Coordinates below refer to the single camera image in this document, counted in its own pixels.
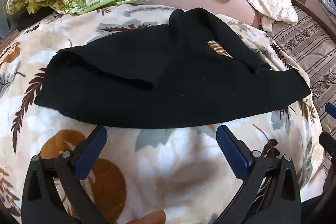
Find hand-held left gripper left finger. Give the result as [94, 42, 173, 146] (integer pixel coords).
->
[22, 125, 108, 224]

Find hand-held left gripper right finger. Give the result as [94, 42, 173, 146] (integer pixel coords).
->
[215, 125, 302, 224]

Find black pants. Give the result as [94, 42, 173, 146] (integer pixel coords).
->
[34, 8, 312, 130]

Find person's left hand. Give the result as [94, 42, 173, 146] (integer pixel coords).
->
[125, 210, 167, 224]

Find floral fleece blanket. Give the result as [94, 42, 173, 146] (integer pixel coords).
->
[0, 5, 326, 224]

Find brown striped bedsheet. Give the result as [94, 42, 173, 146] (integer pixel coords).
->
[265, 5, 336, 174]

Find grey patterned cloth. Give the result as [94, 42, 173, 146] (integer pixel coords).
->
[318, 0, 336, 20]

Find white printed cloth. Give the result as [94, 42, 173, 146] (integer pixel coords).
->
[228, 0, 299, 32]

